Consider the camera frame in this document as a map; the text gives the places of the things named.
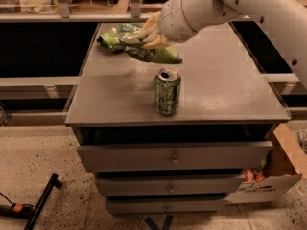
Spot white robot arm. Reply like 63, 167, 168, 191
138, 0, 307, 86

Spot green jalapeno chip bag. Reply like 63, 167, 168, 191
120, 37, 182, 64

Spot top grey drawer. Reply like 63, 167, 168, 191
77, 141, 272, 172

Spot grey drawer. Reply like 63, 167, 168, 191
106, 198, 227, 215
77, 141, 272, 172
95, 174, 243, 196

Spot middle grey drawer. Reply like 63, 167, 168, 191
95, 174, 243, 196

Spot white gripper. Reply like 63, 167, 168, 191
138, 0, 197, 49

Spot green cracker snack bag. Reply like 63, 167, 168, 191
97, 23, 142, 52

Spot black floor stand leg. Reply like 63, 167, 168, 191
0, 173, 62, 230

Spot green soda can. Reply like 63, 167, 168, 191
154, 67, 181, 116

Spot cardboard box with snacks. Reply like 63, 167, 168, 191
227, 124, 307, 204

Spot grey drawer cabinet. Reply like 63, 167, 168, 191
66, 26, 288, 215

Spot bottom grey drawer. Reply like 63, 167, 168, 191
106, 198, 227, 215

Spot metal shelf rail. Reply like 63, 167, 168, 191
0, 0, 294, 23

